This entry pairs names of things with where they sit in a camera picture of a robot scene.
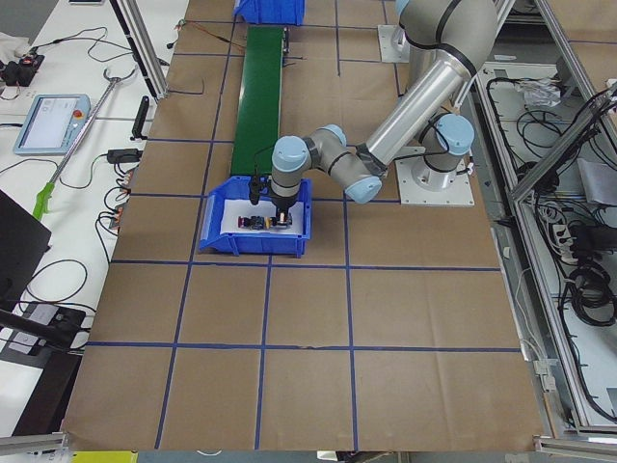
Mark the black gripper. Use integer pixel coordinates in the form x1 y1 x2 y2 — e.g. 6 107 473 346
269 190 297 217

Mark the blue plastic bin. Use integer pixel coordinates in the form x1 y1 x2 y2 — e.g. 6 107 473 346
233 0 306 25
199 176 312 258

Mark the red black conveyor wire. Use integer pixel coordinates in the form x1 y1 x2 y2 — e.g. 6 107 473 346
166 18 248 51

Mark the aluminium frame post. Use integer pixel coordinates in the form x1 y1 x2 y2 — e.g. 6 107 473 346
110 0 168 100

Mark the right blue plastic bin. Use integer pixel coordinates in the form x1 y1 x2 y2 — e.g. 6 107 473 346
233 0 306 25

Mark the green handled reach grabber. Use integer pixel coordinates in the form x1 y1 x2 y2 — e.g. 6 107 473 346
32 66 138 221

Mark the yellow push button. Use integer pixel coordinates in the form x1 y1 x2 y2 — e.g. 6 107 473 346
264 214 293 230

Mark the green conveyor belt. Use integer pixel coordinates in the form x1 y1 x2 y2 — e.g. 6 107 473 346
230 26 285 176

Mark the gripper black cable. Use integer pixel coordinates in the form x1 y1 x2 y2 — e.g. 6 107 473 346
253 142 435 184

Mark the left bin white foam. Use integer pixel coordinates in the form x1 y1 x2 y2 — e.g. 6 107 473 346
220 199 307 235

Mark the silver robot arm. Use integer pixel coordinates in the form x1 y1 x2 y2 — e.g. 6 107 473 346
267 0 497 220

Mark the teach pendant tablet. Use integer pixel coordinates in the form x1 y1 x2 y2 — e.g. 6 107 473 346
13 94 91 155

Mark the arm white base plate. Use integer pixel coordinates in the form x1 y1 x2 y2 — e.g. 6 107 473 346
377 24 410 64
394 147 474 207

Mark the left blue plastic bin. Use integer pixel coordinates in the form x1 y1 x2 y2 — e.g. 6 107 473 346
199 176 312 258

